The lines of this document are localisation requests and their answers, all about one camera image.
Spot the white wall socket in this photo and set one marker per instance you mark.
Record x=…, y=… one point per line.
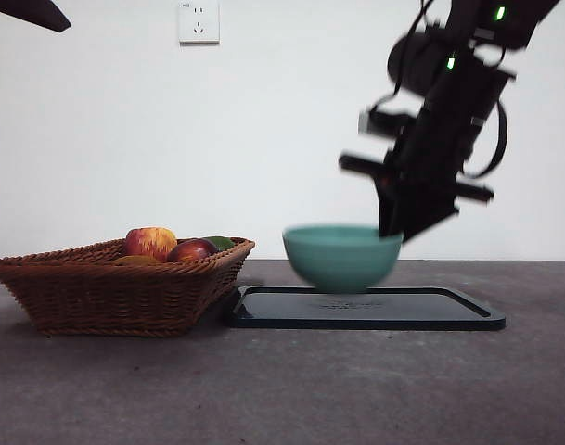
x=199, y=23

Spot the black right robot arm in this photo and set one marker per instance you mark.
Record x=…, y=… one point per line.
x=458, y=92

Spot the pale grey camera box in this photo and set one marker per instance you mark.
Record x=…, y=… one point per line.
x=365, y=123

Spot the brown kiwi fruit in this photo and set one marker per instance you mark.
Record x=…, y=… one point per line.
x=136, y=260

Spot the teal green bowl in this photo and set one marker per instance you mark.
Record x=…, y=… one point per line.
x=342, y=264

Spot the dark red plum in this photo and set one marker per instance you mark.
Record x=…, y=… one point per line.
x=191, y=252

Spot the brown wicker basket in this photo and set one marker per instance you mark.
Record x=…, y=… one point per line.
x=101, y=296

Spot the green avocado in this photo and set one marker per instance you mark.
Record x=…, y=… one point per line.
x=222, y=243

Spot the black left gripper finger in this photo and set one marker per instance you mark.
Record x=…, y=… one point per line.
x=27, y=11

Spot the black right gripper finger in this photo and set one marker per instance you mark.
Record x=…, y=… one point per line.
x=426, y=218
x=388, y=208

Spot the red yellow apple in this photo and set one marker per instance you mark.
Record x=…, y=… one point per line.
x=150, y=243

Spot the dark green rectangular tray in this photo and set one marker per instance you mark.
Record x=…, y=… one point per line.
x=356, y=315

